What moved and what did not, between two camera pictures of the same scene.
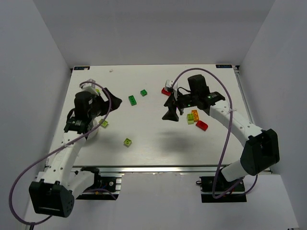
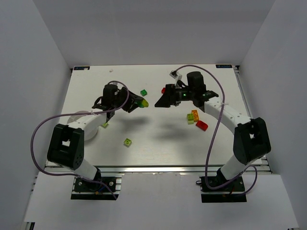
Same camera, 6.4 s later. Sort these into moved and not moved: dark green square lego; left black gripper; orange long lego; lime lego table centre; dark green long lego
Moved: dark green long lego; left black gripper
Not moved: orange long lego; lime lego table centre; dark green square lego
